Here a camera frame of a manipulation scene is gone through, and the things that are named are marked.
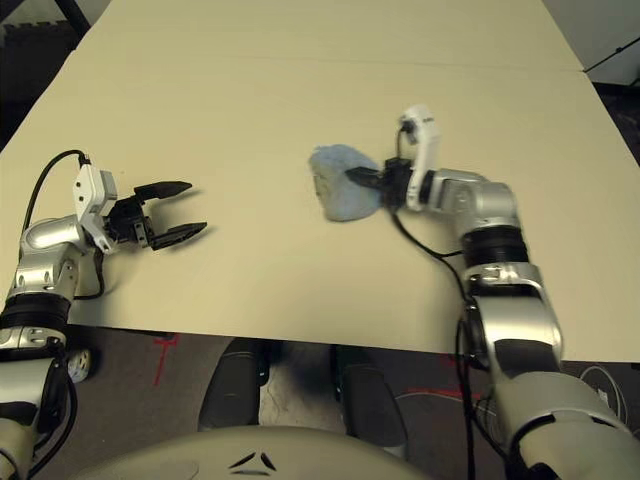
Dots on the grey robot torso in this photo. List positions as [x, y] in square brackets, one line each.
[250, 450]

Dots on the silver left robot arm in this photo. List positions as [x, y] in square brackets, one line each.
[45, 240]

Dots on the white spotted floor object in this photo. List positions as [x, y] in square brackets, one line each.
[80, 365]

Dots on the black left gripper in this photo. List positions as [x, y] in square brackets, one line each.
[125, 220]

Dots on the black tripod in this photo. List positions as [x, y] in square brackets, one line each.
[619, 50]

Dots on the black metal table frame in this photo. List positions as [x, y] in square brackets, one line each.
[75, 12]

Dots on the blue rag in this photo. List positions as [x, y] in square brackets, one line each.
[340, 200]

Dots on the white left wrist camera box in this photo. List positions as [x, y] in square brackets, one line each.
[92, 192]

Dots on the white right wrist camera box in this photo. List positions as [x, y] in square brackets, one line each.
[425, 145]

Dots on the dark grey robot leg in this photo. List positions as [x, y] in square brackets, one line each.
[370, 400]
[230, 390]

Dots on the dark grey left robot leg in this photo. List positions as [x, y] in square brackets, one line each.
[230, 390]

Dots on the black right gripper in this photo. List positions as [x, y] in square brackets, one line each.
[395, 185]

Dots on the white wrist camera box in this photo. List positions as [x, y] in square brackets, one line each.
[92, 192]
[425, 145]

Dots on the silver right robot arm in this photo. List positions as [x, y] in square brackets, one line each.
[485, 200]

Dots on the dark grey right robot leg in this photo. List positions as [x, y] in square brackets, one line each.
[370, 400]

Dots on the black foam floor mat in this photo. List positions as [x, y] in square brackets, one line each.
[30, 65]

